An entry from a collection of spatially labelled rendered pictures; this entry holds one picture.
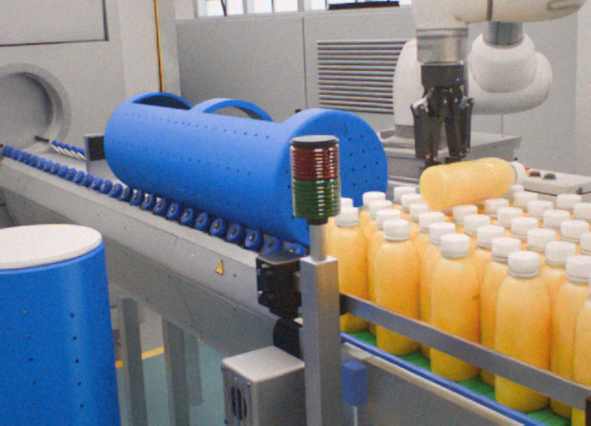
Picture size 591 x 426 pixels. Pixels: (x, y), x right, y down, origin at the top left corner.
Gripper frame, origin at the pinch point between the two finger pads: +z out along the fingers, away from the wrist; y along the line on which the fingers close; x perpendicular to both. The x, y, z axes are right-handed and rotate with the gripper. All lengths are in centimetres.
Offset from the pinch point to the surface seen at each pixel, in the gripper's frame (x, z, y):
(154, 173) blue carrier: -80, 6, 19
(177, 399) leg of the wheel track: -121, 86, 0
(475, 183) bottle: 12.8, -1.7, 5.2
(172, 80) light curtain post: -165, -10, -27
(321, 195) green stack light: 22.8, -6.8, 42.7
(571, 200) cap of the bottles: 20.2, 2.2, -9.6
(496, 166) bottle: 11.8, -3.5, -0.8
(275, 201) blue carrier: -25.4, 5.0, 19.4
